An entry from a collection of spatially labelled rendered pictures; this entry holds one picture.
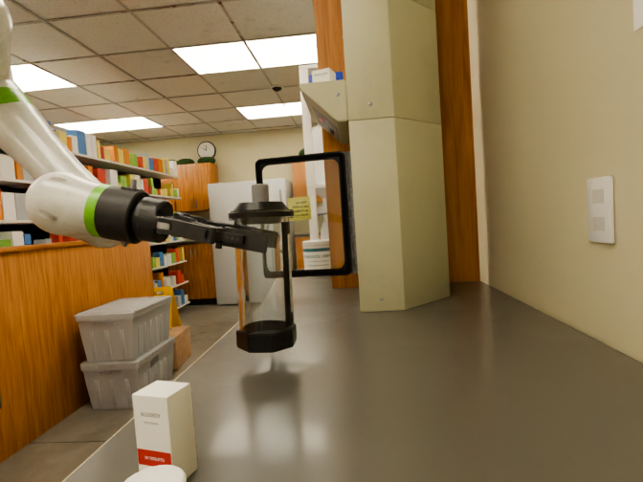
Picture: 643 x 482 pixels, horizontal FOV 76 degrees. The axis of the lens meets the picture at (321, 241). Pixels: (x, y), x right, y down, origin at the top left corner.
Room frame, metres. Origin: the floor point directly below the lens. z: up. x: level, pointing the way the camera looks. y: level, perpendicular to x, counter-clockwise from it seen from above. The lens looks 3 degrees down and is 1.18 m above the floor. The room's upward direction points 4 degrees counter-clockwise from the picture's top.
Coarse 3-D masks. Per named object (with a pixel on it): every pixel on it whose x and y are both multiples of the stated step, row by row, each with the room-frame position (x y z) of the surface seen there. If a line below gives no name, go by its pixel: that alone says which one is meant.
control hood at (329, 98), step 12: (300, 84) 1.03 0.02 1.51; (312, 84) 1.02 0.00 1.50; (324, 84) 1.02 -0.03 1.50; (336, 84) 1.02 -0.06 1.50; (312, 96) 1.02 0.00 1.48; (324, 96) 1.02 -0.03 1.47; (336, 96) 1.02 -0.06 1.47; (312, 108) 1.15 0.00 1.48; (324, 108) 1.02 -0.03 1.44; (336, 108) 1.02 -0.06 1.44; (336, 120) 1.03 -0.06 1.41; (348, 132) 1.17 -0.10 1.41
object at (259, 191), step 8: (256, 184) 0.68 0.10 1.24; (264, 184) 0.68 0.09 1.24; (256, 192) 0.68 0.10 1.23; (264, 192) 0.68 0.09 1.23; (256, 200) 0.68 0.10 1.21; (264, 200) 0.68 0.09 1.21; (240, 208) 0.66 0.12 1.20; (248, 208) 0.65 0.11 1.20; (256, 208) 0.65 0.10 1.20; (264, 208) 0.65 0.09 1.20; (272, 208) 0.65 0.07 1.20; (280, 208) 0.66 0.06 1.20; (288, 208) 0.69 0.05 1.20
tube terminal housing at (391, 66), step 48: (384, 0) 1.01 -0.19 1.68; (384, 48) 1.01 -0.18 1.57; (432, 48) 1.12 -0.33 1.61; (384, 96) 1.01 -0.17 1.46; (432, 96) 1.11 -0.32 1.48; (384, 144) 1.01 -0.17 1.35; (432, 144) 1.11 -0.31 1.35; (384, 192) 1.01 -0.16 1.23; (432, 192) 1.10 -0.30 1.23; (384, 240) 1.01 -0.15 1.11; (432, 240) 1.09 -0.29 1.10; (384, 288) 1.01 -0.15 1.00; (432, 288) 1.08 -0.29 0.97
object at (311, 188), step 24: (264, 168) 1.38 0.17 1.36; (288, 168) 1.37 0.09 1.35; (312, 168) 1.35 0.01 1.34; (336, 168) 1.33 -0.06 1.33; (288, 192) 1.37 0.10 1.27; (312, 192) 1.35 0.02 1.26; (336, 192) 1.33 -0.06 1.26; (312, 216) 1.35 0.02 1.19; (336, 216) 1.33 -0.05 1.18; (312, 240) 1.35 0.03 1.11; (336, 240) 1.34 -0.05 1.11; (312, 264) 1.35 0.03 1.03; (336, 264) 1.34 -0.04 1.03
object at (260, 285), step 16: (240, 224) 0.66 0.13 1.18; (256, 224) 0.65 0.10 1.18; (272, 224) 0.65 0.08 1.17; (272, 240) 0.65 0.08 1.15; (240, 256) 0.66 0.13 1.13; (256, 256) 0.65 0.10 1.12; (272, 256) 0.65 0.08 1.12; (240, 272) 0.66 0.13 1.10; (256, 272) 0.65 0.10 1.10; (272, 272) 0.65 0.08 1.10; (240, 288) 0.66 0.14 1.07; (256, 288) 0.65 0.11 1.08; (272, 288) 0.65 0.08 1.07; (240, 304) 0.67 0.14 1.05; (256, 304) 0.65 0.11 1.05; (272, 304) 0.65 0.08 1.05; (240, 320) 0.67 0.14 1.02; (256, 320) 0.65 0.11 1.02; (272, 320) 0.65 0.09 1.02
